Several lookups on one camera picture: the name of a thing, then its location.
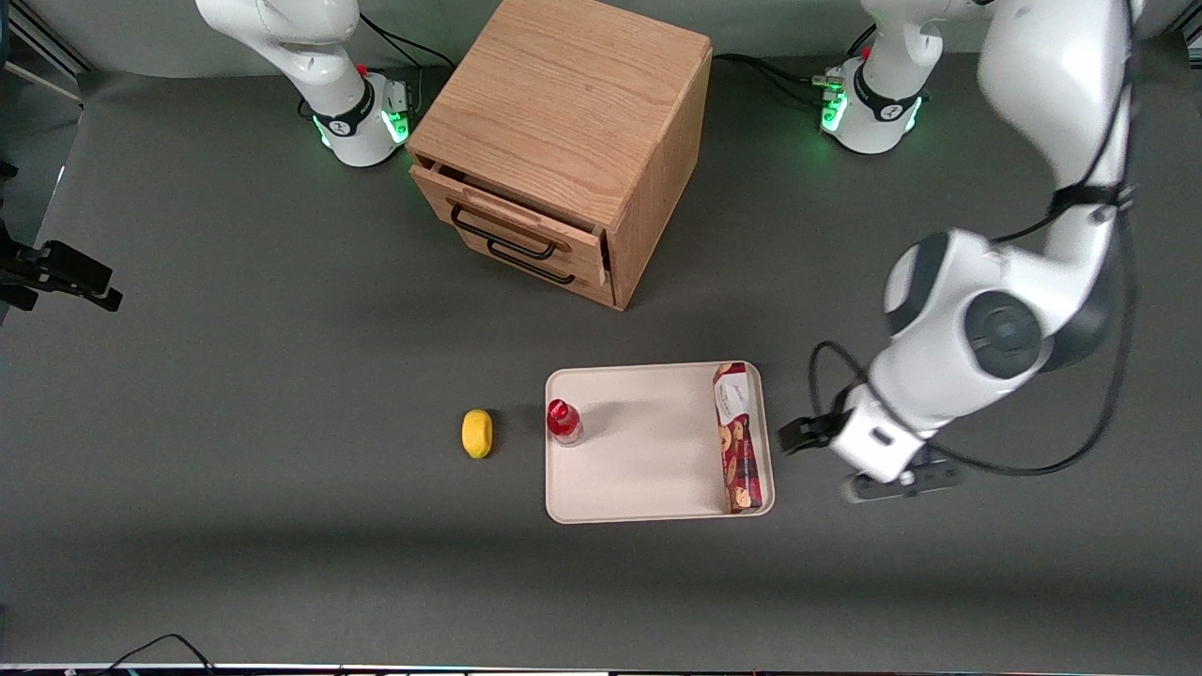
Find wooden drawer front, slightly open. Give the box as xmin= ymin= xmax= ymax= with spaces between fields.
xmin=410 ymin=155 xmax=611 ymax=283

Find aluminium frame rail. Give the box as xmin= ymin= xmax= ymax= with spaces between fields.
xmin=0 ymin=0 xmax=97 ymax=104

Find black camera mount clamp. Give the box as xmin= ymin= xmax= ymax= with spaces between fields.
xmin=0 ymin=218 xmax=124 ymax=314

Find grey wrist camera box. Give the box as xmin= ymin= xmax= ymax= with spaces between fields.
xmin=840 ymin=458 xmax=966 ymax=505

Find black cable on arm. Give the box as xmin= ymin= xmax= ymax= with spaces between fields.
xmin=808 ymin=0 xmax=1142 ymax=477

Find small red-capped bottle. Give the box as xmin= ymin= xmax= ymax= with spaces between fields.
xmin=547 ymin=398 xmax=585 ymax=448

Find wooden drawer front, closed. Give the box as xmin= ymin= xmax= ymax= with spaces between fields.
xmin=458 ymin=225 xmax=618 ymax=310

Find red cookie box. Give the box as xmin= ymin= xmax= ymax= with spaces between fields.
xmin=711 ymin=361 xmax=760 ymax=515

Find beige plastic tray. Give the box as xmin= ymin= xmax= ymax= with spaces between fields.
xmin=544 ymin=360 xmax=777 ymax=525

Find black drawer handle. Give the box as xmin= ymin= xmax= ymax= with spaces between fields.
xmin=486 ymin=238 xmax=577 ymax=285
xmin=451 ymin=205 xmax=558 ymax=261

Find yellow lemon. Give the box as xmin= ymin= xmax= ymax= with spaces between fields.
xmin=461 ymin=408 xmax=495 ymax=460

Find wooden drawer cabinet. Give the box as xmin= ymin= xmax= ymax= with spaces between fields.
xmin=406 ymin=0 xmax=713 ymax=312

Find black cables at arm base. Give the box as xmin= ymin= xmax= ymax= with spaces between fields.
xmin=360 ymin=13 xmax=455 ymax=72
xmin=712 ymin=26 xmax=879 ymax=106

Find thin black cable on table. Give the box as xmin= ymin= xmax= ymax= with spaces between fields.
xmin=101 ymin=634 xmax=217 ymax=673

